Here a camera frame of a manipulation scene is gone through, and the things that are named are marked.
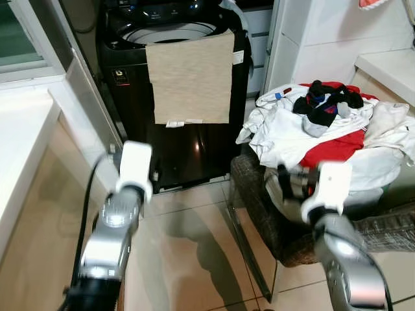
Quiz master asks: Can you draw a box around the black top-load washing machine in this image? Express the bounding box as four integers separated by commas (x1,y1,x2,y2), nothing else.
96,0,254,193

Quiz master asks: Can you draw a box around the white garment pile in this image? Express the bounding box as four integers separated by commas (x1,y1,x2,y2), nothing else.
237,83,415,195

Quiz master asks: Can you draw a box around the red garment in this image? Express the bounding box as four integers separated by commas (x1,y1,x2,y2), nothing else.
300,81,380,169

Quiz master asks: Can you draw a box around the grey woven laundry basket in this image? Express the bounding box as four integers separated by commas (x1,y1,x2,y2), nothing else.
230,152,415,268

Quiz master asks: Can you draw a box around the cream white garment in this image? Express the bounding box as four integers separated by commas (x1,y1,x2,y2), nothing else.
364,100,414,146

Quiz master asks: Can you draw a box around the beige cloth with white tags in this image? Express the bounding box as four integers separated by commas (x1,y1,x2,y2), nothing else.
145,30,235,128

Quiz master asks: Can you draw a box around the white stone ledge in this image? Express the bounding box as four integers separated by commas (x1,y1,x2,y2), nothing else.
353,49,415,108

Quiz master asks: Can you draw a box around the washer brand label sticker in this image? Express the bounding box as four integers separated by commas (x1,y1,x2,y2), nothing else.
112,68,131,86

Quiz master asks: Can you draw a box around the pink cloth item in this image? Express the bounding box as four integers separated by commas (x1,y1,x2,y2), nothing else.
359,0,390,11

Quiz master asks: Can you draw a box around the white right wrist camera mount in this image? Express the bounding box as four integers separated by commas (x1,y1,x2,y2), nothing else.
300,162,353,224

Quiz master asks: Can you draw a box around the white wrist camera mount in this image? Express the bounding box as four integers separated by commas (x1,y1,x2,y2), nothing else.
117,141,154,203
300,162,353,224

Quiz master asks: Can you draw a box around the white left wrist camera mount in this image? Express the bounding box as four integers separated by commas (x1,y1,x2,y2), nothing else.
117,141,154,203

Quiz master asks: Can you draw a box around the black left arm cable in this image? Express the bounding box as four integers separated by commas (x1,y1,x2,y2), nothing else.
62,155,108,311

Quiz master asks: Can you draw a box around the grey metal door frame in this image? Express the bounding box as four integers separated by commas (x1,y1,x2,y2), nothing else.
62,49,124,156

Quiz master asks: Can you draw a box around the window with white frame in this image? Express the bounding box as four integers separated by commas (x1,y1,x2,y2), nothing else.
0,0,65,84

